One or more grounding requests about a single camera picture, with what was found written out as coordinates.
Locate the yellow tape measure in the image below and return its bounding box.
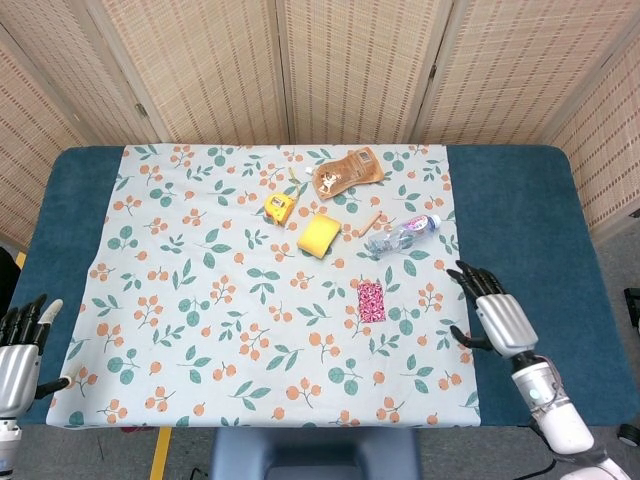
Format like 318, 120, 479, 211
263, 167, 302, 225

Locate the clear plastic water bottle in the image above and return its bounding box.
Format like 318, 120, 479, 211
366, 213, 443, 257

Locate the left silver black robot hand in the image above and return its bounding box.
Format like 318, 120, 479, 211
0, 293, 84, 419

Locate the brown spout pouch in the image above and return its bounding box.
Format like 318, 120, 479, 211
305, 146, 386, 202

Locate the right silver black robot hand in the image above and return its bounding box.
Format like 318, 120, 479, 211
446, 260, 540, 359

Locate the blue felt table cover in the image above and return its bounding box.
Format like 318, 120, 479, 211
7, 144, 640, 429

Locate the pink patterned card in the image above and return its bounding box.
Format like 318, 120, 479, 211
356, 280, 387, 326

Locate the blue-grey robot torso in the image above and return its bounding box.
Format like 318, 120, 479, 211
208, 427, 422, 480

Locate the floral printed tablecloth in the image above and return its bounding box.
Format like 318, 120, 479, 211
45, 143, 483, 429

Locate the black equipment beside table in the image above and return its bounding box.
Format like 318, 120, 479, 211
623, 287, 640, 332

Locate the woven folding screen panel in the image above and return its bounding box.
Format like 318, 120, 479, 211
0, 0, 171, 146
0, 29, 86, 247
84, 0, 291, 146
409, 0, 640, 146
544, 44, 640, 242
277, 0, 454, 146

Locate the yellow sponge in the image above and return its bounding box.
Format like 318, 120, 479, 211
296, 213, 343, 259

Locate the dark object beside table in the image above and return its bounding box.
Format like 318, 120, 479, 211
0, 247, 22, 312

